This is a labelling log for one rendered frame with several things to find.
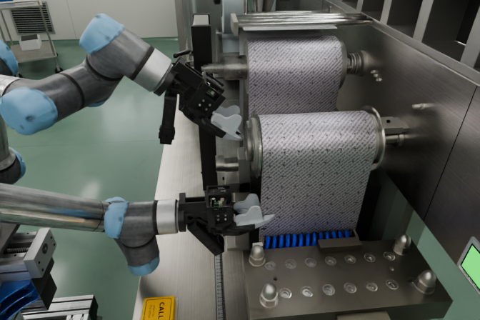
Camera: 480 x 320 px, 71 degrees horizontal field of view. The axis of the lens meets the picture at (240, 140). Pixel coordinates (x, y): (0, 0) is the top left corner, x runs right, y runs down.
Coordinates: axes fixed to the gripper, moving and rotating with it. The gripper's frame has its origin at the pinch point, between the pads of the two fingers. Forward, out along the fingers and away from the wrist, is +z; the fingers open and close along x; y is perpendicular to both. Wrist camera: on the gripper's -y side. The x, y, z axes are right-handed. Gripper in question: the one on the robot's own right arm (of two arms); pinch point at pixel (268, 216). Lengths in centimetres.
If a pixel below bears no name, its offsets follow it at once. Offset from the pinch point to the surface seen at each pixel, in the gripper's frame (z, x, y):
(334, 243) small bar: 14.3, -5.4, -4.3
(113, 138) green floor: -105, 222, -109
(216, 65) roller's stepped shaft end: -9.8, 30.0, 25.6
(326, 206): 13.2, -0.3, 2.3
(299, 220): 7.3, -0.3, -1.6
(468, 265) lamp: 29.3, -22.5, 8.2
